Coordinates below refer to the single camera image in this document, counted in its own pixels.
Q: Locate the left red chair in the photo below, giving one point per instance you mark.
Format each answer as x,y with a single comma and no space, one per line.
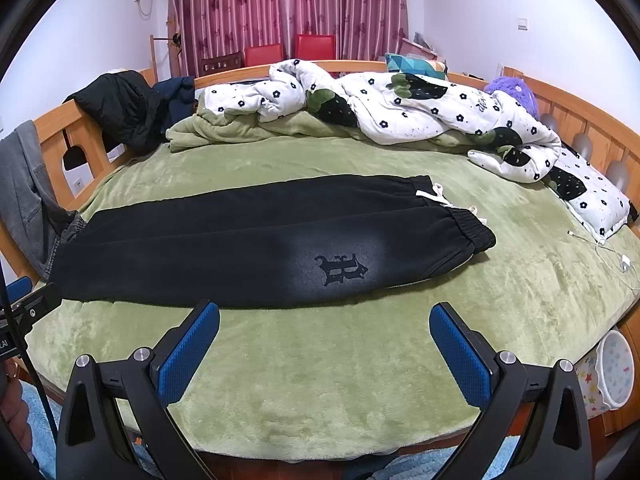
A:
263,55

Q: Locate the black sweatpants with white stripe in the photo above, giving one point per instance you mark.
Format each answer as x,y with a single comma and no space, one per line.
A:
277,245

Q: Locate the dark blue garment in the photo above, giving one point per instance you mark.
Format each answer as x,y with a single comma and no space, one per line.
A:
179,92

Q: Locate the pink patterned curtain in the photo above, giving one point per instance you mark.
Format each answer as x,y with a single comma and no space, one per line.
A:
362,29

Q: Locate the purple plush toy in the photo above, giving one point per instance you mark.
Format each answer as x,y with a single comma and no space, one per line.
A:
517,89

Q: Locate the red chair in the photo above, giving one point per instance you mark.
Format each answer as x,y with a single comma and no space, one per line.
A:
263,55
315,47

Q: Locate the person's left hand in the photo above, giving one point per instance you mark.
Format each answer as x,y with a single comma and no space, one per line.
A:
15,412

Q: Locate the wooden coat rack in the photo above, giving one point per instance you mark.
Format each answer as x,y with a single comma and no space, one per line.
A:
165,48

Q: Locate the wooden bed frame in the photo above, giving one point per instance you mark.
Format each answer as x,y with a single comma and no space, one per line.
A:
615,146

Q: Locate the white floral duvet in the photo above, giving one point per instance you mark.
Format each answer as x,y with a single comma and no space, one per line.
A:
396,108

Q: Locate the green plush bed blanket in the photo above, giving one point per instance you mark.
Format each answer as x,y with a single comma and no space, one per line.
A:
365,376

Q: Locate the teal patterned pillow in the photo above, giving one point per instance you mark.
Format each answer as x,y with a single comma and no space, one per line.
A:
397,63

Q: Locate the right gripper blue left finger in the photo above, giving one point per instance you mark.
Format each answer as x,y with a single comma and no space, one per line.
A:
93,442

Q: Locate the grey denim jeans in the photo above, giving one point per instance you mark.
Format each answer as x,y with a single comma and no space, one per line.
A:
30,212

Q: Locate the black jacket on bedframe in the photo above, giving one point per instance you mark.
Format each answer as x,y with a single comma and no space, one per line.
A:
126,108

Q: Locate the right red chair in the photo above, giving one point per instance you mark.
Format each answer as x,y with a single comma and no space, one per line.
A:
315,47

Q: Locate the white star-patterned bin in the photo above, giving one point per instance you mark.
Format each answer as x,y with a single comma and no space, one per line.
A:
606,375

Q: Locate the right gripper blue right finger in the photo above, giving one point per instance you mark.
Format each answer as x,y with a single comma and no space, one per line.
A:
555,443

